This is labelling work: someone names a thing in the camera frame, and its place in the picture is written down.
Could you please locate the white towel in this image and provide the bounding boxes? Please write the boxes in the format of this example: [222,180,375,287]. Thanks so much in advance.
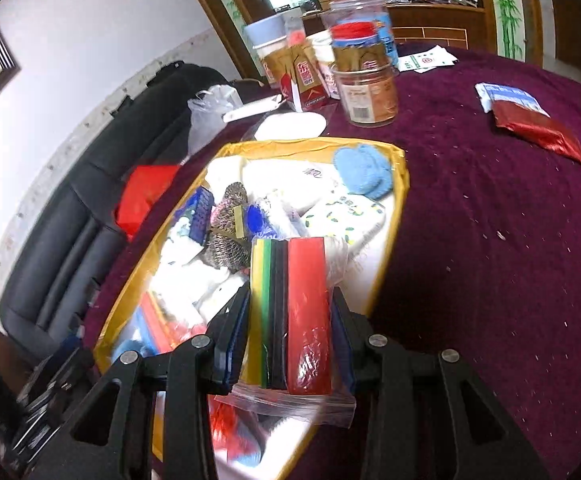
[163,240,251,321]

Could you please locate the colourful sponge pack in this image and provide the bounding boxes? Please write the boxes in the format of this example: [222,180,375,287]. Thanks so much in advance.
[230,235,357,428]

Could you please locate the wooden cabinet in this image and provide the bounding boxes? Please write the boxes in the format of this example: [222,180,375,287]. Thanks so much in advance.
[300,2,488,51]

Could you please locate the black sofa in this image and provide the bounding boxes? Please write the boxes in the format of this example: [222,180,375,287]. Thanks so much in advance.
[0,62,231,356]

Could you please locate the blue label clear jar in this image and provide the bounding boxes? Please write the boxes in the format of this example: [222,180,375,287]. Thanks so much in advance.
[320,0,400,73]

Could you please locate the white round pad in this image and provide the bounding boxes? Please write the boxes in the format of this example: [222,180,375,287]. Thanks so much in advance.
[254,111,327,141]

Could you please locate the brown label plastic jar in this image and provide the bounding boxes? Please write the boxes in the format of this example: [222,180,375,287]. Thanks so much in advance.
[331,22,400,128]

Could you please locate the blue tissue roll pack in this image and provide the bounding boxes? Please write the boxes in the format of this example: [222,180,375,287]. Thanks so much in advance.
[245,197,303,241]

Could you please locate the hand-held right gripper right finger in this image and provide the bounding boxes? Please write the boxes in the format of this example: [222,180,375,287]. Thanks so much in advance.
[331,287,551,480]

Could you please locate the gold cardboard box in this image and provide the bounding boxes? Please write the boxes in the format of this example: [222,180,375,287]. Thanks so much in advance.
[93,136,411,480]

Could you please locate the white pink tissue pack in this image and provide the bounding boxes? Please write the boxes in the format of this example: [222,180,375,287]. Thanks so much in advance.
[243,157,343,216]

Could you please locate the light blue cloth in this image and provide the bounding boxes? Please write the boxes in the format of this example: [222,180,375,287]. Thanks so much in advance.
[333,144,395,195]

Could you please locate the white tube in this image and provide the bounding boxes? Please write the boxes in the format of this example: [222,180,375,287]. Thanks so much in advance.
[223,95,284,123]

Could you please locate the clear plastic bag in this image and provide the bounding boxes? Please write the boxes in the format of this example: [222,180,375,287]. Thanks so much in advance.
[187,85,244,156]

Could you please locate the bamboo print glass panel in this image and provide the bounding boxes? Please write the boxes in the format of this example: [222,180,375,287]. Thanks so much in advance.
[485,0,526,61]

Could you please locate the white lid jar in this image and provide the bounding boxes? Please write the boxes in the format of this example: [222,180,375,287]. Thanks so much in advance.
[244,14,291,91]

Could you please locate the blue white flat packet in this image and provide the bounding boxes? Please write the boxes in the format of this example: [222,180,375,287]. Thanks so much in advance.
[474,82,547,113]

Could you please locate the red foil packet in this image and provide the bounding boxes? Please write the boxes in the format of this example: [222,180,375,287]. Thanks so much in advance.
[491,101,581,168]

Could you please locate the white green paper leaflets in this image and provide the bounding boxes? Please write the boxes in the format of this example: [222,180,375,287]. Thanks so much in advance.
[397,45,458,73]

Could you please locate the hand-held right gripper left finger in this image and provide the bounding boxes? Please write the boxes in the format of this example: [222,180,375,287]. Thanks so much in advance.
[25,280,252,480]

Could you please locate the lemon print tissue pack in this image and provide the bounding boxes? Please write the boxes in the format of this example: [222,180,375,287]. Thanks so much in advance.
[303,192,387,248]

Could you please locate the small blue tissue packet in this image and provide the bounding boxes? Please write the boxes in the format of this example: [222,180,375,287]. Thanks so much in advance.
[180,186,217,247]

